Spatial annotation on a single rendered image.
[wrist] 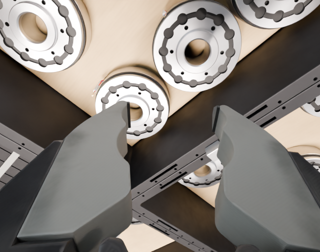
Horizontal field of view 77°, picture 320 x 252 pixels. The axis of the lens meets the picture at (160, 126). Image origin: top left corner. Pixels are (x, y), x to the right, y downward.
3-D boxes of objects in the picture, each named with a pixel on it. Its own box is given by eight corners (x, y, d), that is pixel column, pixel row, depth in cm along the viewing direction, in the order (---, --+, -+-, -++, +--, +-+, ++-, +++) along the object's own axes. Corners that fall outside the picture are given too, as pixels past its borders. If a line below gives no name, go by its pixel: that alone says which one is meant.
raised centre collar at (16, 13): (27, -11, 20) (23, -11, 20) (67, 31, 22) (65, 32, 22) (2, 23, 22) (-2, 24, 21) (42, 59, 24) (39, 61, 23)
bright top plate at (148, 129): (121, 57, 24) (121, 58, 24) (183, 104, 28) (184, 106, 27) (83, 113, 29) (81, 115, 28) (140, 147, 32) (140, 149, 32)
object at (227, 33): (204, -25, 20) (205, -26, 19) (256, 51, 24) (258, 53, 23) (135, 49, 24) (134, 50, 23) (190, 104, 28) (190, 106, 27)
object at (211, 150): (217, 139, 22) (220, 146, 21) (225, 146, 22) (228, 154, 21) (204, 148, 23) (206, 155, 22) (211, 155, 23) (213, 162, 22)
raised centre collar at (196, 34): (200, 17, 21) (201, 18, 21) (226, 52, 23) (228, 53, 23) (166, 51, 23) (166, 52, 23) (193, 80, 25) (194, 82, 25)
